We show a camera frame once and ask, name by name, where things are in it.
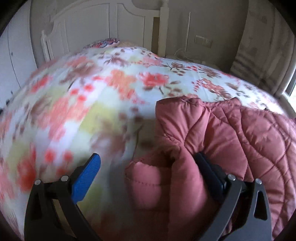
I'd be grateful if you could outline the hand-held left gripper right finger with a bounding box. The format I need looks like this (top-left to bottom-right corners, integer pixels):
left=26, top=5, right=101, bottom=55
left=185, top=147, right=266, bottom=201
left=193, top=152, right=272, bottom=241

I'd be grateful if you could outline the dark framed window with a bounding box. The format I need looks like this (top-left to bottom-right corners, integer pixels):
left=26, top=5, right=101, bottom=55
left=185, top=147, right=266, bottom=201
left=285, top=75, right=296, bottom=96

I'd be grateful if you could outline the pink quilted jacket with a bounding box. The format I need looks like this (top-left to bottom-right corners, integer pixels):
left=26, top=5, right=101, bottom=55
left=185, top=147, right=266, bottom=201
left=125, top=97, right=296, bottom=241

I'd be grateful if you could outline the printed beige curtain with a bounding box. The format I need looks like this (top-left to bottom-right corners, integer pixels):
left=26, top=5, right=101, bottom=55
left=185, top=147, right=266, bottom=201
left=228, top=0, right=296, bottom=78

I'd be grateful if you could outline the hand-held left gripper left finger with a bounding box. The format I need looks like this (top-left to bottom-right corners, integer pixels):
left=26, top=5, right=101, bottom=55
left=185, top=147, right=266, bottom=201
left=24, top=153, right=102, bottom=241

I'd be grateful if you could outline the white wooden headboard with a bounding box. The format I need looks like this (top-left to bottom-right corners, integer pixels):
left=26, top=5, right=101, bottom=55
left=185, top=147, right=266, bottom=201
left=40, top=0, right=170, bottom=62

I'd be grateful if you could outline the wall socket panel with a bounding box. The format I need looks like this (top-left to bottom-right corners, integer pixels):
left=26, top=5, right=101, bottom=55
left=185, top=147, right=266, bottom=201
left=194, top=34, right=213, bottom=48

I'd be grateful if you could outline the embroidered round pillow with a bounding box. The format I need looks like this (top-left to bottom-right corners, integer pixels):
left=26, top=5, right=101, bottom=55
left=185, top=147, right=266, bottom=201
left=83, top=37, right=121, bottom=49

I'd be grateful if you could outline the floral bed blanket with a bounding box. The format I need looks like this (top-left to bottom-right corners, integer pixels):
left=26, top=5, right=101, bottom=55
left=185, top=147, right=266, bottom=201
left=0, top=46, right=290, bottom=241

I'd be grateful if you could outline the white wardrobe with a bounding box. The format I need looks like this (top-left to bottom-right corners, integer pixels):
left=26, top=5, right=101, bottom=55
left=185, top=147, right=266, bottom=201
left=0, top=0, right=39, bottom=110

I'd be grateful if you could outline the thin white pole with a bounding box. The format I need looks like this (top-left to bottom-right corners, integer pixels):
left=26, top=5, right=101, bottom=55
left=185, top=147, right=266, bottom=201
left=186, top=11, right=191, bottom=56

